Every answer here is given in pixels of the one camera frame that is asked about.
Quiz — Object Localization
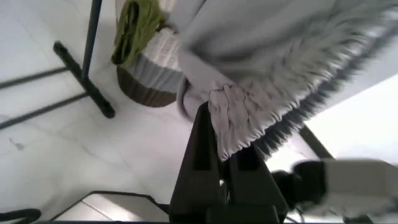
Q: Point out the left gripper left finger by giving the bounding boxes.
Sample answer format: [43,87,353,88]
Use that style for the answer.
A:
[169,101,225,222]

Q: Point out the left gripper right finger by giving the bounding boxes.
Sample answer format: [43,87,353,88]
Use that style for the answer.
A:
[228,144,289,222]

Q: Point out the pale grey shorts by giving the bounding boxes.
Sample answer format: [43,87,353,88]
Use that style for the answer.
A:
[167,0,398,162]

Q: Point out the white laundry basket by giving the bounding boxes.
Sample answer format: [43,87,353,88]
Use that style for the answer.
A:
[114,0,187,108]

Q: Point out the black clothes rack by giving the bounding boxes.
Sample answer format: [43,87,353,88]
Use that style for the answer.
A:
[0,0,116,130]

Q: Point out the olive green garment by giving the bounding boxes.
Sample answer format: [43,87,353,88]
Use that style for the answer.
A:
[111,0,165,69]

